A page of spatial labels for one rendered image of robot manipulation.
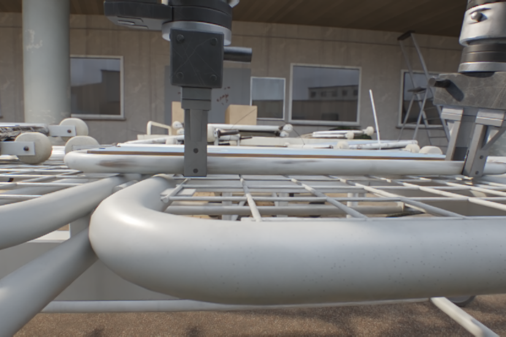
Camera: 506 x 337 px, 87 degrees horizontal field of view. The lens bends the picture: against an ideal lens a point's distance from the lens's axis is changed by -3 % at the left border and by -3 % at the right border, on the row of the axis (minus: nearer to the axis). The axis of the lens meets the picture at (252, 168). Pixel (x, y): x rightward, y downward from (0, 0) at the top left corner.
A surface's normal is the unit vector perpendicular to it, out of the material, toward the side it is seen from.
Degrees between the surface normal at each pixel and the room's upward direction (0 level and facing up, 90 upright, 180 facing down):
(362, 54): 90
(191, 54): 101
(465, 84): 90
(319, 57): 90
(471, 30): 91
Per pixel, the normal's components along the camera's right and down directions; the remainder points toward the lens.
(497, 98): -0.98, -0.01
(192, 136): 0.14, 0.72
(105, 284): 0.09, 0.09
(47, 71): 0.59, 0.08
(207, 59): 0.20, 0.28
